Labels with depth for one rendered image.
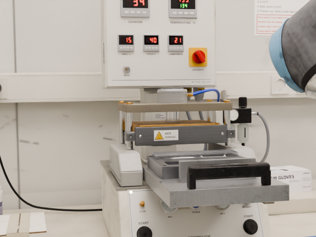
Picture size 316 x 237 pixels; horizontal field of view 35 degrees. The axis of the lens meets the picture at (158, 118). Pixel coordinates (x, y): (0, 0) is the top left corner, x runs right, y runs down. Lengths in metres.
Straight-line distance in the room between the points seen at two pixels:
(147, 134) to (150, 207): 0.19
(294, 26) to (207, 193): 0.32
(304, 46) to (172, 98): 0.53
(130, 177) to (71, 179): 0.69
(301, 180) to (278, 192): 0.83
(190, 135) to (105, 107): 0.60
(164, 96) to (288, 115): 0.78
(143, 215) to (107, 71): 0.48
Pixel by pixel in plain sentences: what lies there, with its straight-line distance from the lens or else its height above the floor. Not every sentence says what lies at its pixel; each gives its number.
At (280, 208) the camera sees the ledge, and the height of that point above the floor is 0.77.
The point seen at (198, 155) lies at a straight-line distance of 1.08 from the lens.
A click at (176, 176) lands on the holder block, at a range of 0.97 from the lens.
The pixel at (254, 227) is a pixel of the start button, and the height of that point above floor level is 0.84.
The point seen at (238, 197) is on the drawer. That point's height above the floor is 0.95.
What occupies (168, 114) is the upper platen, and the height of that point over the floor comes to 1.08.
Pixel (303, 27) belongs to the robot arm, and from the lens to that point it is 0.83.
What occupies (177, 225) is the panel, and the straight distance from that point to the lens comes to 1.10.
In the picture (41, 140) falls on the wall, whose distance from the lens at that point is 1.75.
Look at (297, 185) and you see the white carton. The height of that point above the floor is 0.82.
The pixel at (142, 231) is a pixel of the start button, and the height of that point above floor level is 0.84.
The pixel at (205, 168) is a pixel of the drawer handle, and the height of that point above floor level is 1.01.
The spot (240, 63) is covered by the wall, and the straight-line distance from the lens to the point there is 1.87.
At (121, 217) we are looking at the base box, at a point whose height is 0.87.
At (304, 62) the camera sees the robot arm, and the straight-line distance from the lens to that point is 0.81.
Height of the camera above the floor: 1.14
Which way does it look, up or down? 3 degrees down
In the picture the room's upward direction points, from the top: 1 degrees counter-clockwise
